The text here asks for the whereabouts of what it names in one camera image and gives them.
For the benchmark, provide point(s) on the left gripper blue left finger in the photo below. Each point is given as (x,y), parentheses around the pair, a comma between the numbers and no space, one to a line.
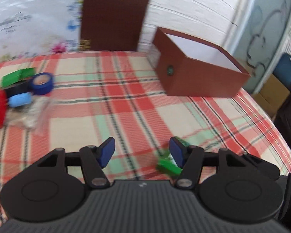
(105,152)

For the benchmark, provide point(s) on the blue tape roll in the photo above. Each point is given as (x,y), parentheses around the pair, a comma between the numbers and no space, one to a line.
(42,83)

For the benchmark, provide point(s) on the clear bag of cotton swabs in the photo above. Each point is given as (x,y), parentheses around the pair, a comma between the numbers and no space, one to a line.
(32,116)

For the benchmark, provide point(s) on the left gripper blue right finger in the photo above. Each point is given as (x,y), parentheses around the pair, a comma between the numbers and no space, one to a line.
(179,150)

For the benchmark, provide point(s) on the red plaid bed sheet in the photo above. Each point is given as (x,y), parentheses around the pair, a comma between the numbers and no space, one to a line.
(117,94)

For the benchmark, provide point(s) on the black tape roll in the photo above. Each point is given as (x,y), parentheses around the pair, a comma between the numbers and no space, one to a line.
(18,88)

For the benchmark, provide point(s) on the light blue cylinder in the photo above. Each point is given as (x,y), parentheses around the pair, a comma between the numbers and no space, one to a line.
(20,100)

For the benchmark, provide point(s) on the open cardboard box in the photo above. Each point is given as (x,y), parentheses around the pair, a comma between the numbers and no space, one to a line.
(271,96)

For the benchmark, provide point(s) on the green white small packet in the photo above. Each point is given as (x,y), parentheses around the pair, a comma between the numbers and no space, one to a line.
(167,165)

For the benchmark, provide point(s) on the glass door with cartoon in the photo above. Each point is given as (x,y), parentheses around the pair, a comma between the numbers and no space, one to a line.
(264,24)

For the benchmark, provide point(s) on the green box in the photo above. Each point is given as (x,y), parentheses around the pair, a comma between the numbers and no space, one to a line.
(17,76)

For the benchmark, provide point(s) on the brown shoe box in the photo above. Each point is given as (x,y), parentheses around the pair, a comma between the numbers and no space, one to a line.
(190,66)

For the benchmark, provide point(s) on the blue chair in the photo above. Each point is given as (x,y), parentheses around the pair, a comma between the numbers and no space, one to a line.
(283,70)

